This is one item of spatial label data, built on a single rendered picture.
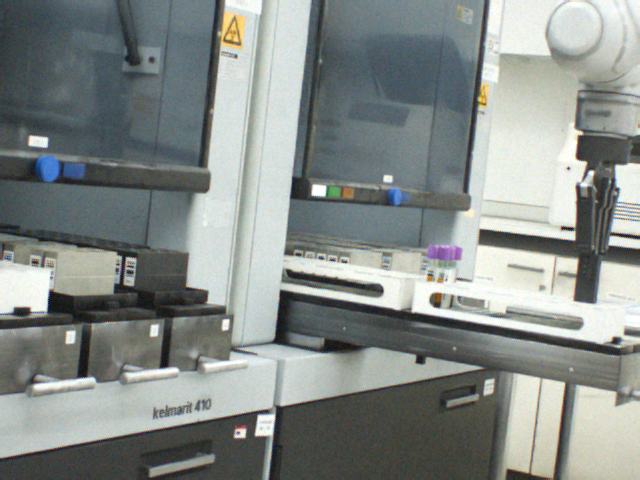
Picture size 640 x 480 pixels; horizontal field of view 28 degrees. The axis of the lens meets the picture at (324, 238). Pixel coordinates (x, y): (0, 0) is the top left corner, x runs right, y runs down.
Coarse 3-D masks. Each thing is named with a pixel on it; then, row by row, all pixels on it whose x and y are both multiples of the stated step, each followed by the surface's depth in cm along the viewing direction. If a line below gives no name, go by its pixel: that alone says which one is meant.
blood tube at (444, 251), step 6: (444, 252) 190; (438, 258) 191; (444, 258) 191; (444, 264) 191; (438, 270) 191; (444, 270) 191; (438, 276) 191; (444, 276) 191; (438, 282) 191; (444, 282) 191; (438, 294) 191; (438, 300) 191; (438, 306) 192
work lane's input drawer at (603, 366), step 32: (288, 320) 202; (320, 320) 199; (352, 320) 196; (384, 320) 193; (416, 320) 192; (448, 320) 189; (416, 352) 191; (448, 352) 188; (480, 352) 185; (512, 352) 183; (544, 352) 180; (576, 352) 178; (608, 352) 177; (576, 384) 178; (608, 384) 176
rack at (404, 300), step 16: (288, 256) 213; (320, 272) 201; (336, 272) 200; (352, 272) 198; (368, 272) 197; (384, 272) 201; (288, 288) 204; (304, 288) 203; (320, 288) 212; (336, 288) 211; (352, 288) 209; (384, 288) 195; (400, 288) 194; (384, 304) 195; (400, 304) 194
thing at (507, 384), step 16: (624, 304) 247; (560, 320) 213; (576, 320) 212; (512, 384) 217; (512, 400) 218; (576, 400) 256; (496, 416) 218; (512, 416) 219; (496, 432) 218; (560, 432) 256; (496, 448) 218; (560, 448) 256; (496, 464) 218; (560, 464) 256
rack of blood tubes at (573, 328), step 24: (432, 288) 191; (456, 288) 189; (480, 288) 190; (504, 288) 195; (432, 312) 191; (456, 312) 189; (480, 312) 193; (576, 312) 180; (600, 312) 178; (624, 312) 185; (576, 336) 180; (600, 336) 178
